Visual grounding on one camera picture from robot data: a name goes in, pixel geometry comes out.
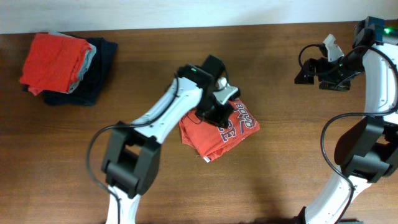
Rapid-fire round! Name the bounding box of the left black cable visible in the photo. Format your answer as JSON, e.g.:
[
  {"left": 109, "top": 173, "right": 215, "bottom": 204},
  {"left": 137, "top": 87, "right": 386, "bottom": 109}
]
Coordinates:
[{"left": 85, "top": 67, "right": 231, "bottom": 224}]

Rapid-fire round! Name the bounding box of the orange-red t-shirt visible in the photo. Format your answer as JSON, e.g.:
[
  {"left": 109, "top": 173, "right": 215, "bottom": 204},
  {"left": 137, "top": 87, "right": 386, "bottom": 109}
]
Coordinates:
[{"left": 178, "top": 99, "right": 260, "bottom": 162}]

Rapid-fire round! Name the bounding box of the folded grey shirt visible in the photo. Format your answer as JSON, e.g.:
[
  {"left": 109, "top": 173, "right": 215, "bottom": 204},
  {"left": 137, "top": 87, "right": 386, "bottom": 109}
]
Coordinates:
[{"left": 44, "top": 34, "right": 93, "bottom": 93}]

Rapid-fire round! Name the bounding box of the right black cable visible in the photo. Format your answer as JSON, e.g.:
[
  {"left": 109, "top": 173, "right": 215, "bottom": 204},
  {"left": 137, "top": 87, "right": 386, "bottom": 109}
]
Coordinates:
[{"left": 297, "top": 43, "right": 398, "bottom": 224}]

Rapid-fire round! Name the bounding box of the folded dark navy garment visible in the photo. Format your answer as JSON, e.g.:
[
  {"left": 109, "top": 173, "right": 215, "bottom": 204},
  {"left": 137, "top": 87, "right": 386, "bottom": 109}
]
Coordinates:
[{"left": 38, "top": 37, "right": 118, "bottom": 106}]

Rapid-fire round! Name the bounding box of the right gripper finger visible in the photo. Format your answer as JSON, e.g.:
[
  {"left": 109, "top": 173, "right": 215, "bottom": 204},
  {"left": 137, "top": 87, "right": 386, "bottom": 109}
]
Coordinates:
[
  {"left": 294, "top": 69, "right": 314, "bottom": 85},
  {"left": 319, "top": 81, "right": 351, "bottom": 91}
]

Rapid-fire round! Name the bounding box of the black cable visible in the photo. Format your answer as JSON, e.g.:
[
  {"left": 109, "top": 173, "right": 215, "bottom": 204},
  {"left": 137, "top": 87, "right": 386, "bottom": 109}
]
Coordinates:
[
  {"left": 85, "top": 67, "right": 231, "bottom": 224},
  {"left": 297, "top": 43, "right": 398, "bottom": 224}
]

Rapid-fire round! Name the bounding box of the folded red-orange shirt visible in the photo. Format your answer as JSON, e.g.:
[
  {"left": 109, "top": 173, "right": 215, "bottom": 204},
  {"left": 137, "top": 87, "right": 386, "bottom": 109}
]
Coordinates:
[{"left": 19, "top": 33, "right": 96, "bottom": 95}]

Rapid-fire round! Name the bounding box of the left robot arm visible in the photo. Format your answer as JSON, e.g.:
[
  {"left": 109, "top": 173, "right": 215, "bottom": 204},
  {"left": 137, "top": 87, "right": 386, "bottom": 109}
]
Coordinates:
[{"left": 101, "top": 55, "right": 240, "bottom": 223}]

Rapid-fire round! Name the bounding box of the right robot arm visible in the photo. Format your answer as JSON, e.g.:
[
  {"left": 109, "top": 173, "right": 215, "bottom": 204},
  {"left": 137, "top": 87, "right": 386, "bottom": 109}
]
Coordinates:
[{"left": 292, "top": 16, "right": 397, "bottom": 224}]

